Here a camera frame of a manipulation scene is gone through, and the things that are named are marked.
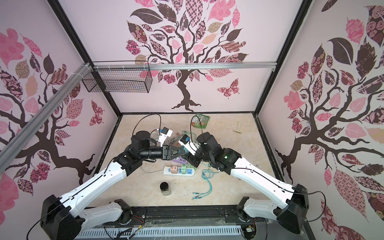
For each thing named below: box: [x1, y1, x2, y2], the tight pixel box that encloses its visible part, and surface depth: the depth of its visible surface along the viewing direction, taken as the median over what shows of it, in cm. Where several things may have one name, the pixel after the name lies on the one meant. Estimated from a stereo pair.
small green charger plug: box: [181, 164, 187, 175], surface depth 85 cm
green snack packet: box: [191, 113, 211, 129], surface depth 117 cm
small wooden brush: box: [234, 121, 242, 134], surface depth 112 cm
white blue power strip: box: [163, 166, 195, 176], surface depth 88 cm
